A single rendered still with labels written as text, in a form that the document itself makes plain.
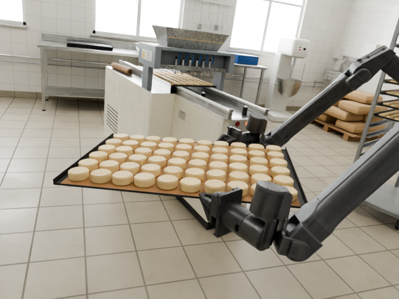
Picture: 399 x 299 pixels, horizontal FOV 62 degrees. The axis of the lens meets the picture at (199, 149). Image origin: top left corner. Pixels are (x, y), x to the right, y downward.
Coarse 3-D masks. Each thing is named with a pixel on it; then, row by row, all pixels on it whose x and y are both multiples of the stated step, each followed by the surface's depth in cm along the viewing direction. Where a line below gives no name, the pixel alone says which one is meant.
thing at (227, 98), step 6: (204, 90) 279; (210, 90) 271; (216, 90) 263; (216, 96) 264; (222, 96) 257; (228, 96) 250; (234, 96) 249; (228, 102) 251; (234, 102) 245; (240, 102) 238; (246, 102) 233; (240, 108) 239; (252, 108) 228; (258, 108) 222; (264, 114) 218
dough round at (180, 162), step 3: (171, 159) 93; (174, 159) 94; (177, 159) 94; (180, 159) 94; (168, 162) 92; (171, 162) 91; (174, 162) 91; (177, 162) 92; (180, 162) 92; (183, 162) 92; (168, 165) 92; (171, 165) 91; (174, 165) 90; (177, 165) 90; (180, 165) 91; (183, 165) 91; (183, 168) 92
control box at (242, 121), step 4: (232, 120) 206; (236, 120) 208; (240, 120) 209; (244, 120) 211; (232, 124) 207; (240, 124) 211; (244, 124) 212; (236, 128) 210; (240, 128) 212; (244, 128) 213
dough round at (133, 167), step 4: (124, 164) 88; (128, 164) 88; (132, 164) 88; (136, 164) 89; (124, 168) 86; (128, 168) 86; (132, 168) 86; (136, 168) 87; (132, 172) 86; (136, 172) 87
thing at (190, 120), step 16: (176, 96) 258; (208, 96) 267; (176, 112) 260; (192, 112) 238; (208, 112) 220; (240, 112) 228; (176, 128) 261; (192, 128) 240; (208, 128) 221; (224, 128) 209; (192, 208) 254; (208, 224) 237
